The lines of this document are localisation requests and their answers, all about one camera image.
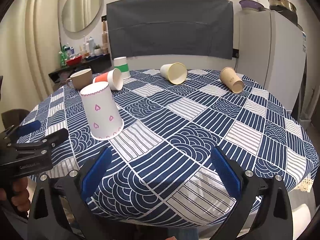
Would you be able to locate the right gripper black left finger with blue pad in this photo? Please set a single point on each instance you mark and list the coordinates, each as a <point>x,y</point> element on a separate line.
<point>47,219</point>

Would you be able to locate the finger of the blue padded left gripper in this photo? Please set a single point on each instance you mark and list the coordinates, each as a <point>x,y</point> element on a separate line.
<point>28,128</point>

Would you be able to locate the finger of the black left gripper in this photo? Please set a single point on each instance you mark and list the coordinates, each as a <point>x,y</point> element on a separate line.
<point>54,139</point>

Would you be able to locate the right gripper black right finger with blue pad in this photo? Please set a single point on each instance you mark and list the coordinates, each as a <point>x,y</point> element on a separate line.
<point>274,217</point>

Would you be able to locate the white paper cup pink hearts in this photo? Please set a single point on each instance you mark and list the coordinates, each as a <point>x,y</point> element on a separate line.
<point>101,111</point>

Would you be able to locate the orange and white paper cup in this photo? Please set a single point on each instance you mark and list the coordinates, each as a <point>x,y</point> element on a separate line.
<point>113,77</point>

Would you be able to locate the green and white paper cup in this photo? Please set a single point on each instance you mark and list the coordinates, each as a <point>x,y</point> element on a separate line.
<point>121,64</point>

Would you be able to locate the brown kraft paper cup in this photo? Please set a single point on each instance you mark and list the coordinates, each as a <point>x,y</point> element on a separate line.
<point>229,77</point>

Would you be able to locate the cream yellow-rim paper cup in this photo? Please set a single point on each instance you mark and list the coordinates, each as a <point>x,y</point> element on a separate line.
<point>176,73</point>

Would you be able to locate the person's hand on grip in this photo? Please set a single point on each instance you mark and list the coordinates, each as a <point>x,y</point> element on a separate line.
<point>21,197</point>

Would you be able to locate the brown ceramic mug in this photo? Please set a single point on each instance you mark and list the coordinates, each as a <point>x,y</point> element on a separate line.
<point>80,79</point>

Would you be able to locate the green plastic bottle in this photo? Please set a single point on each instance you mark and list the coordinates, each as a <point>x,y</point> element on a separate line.
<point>62,58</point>

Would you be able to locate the red bowl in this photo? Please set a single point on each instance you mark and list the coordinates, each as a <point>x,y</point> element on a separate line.
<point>74,61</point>

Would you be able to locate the beige curtain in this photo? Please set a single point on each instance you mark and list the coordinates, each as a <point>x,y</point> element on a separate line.
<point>29,52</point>

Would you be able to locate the small potted plant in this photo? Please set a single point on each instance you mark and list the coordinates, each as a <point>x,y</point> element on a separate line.
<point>97,50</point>

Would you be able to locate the white spray bottle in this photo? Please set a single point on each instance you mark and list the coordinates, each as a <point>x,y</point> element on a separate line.
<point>91,44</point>

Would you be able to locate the blue white patterned tablecloth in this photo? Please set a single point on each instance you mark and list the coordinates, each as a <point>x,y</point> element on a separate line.
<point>161,173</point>

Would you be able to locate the white refrigerator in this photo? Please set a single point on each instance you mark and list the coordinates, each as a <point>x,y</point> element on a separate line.
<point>272,52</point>

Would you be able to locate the dark grey cloth-covered television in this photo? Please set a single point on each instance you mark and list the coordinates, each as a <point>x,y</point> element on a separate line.
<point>171,27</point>

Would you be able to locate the purple basin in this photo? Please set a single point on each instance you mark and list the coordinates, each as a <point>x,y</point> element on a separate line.
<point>251,5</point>

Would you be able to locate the steel cooking pot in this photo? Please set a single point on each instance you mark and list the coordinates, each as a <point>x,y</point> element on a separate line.
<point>282,3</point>

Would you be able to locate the dark wall shelf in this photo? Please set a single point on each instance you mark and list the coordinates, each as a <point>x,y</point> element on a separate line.
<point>98,64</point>

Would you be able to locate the oval wall mirror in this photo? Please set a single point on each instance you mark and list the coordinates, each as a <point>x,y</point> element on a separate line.
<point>78,14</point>

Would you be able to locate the black wall socket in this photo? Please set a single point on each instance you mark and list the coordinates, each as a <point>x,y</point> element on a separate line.
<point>235,53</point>

